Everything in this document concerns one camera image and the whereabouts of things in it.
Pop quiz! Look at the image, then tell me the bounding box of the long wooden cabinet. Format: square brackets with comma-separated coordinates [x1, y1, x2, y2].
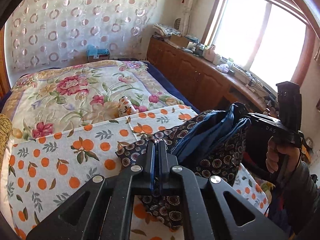
[146, 36, 278, 120]

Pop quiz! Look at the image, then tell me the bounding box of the stack of folded cloths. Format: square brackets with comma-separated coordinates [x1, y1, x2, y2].
[153, 23, 182, 37]

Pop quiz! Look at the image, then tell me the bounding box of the person's right hand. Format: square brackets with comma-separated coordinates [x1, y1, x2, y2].
[265, 138, 301, 174]

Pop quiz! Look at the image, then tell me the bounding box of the beige window curtain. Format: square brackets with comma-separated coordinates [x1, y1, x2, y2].
[181, 0, 225, 37]

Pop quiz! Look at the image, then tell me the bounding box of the wooden wardrobe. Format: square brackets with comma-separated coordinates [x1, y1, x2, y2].
[0, 27, 12, 100]

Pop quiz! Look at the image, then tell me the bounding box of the white cloth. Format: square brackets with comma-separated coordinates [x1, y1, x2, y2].
[0, 140, 13, 205]

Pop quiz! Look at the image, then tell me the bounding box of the blue box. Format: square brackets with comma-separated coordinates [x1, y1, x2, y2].
[86, 44, 110, 62]

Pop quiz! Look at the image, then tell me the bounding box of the navy bed cover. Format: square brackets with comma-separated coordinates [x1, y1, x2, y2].
[140, 59, 200, 113]

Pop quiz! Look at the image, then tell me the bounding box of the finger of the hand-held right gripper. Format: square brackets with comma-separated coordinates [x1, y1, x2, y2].
[232, 102, 250, 117]

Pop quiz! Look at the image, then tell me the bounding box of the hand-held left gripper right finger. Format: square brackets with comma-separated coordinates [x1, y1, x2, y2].
[158, 140, 290, 240]

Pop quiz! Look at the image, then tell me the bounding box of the gold patterned cushion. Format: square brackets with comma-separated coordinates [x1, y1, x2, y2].
[0, 114, 13, 155]

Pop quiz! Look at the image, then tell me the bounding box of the white circle pattern curtain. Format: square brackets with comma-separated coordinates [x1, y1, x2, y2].
[10, 0, 160, 72]

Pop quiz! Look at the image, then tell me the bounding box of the orange fruit print sheet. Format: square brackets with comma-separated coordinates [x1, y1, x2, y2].
[5, 104, 270, 240]

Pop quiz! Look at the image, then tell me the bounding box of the small orange print cloth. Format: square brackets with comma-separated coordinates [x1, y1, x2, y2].
[119, 96, 139, 117]

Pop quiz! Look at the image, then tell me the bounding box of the floral blanket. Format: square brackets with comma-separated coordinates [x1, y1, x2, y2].
[1, 60, 198, 140]

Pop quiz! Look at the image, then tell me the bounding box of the window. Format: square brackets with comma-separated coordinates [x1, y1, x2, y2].
[202, 0, 318, 90]

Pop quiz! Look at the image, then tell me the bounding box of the pink white jug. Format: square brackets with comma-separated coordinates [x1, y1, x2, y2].
[205, 45, 218, 62]

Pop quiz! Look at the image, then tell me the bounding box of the person's right forearm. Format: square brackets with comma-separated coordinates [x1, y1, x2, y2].
[285, 160, 319, 233]

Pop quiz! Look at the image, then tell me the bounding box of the cardboard box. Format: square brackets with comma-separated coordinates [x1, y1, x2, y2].
[170, 34, 192, 48]

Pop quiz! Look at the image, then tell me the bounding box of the navy patterned garment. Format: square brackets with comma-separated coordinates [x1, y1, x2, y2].
[115, 104, 252, 230]

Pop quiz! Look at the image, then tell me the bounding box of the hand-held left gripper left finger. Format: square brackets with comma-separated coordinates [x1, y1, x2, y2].
[26, 140, 157, 240]

